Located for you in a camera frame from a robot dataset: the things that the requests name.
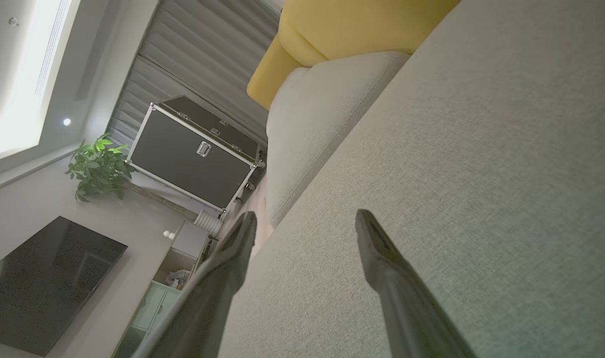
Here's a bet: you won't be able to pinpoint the grey pleated curtain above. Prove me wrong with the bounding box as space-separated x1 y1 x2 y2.
106 0 283 150

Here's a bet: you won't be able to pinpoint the black flight case silver edges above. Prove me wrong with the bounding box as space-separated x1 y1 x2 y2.
126 95 266 214

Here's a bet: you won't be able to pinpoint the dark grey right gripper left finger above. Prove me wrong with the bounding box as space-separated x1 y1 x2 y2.
132 211 258 358

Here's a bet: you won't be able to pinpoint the yellow sofa back cushion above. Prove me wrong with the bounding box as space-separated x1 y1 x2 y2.
247 0 462 111

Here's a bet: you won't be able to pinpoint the grey fabric sofa seat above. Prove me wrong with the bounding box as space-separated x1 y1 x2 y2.
217 0 605 358

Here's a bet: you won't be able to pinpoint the white ceiling air vent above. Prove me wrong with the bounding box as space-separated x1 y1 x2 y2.
34 0 74 97

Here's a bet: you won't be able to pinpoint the black flat screen television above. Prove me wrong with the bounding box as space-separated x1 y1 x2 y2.
0 216 129 358

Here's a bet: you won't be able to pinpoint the white and mint media cabinet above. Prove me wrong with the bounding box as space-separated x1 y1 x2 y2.
111 221 211 358

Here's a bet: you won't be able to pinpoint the grey fabric ottoman cushion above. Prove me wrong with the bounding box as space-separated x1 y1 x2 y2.
265 50 412 228

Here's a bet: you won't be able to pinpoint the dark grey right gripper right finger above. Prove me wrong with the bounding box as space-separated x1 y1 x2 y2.
355 209 478 358

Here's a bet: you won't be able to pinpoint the green leafy potted plant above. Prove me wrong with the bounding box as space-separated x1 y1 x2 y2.
65 133 136 203

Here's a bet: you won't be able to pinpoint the white ribbed cylindrical container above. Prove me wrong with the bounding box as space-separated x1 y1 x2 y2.
194 209 224 238

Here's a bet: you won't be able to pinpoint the clutter inside cabinet shelf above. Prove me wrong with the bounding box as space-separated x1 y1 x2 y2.
164 268 191 290

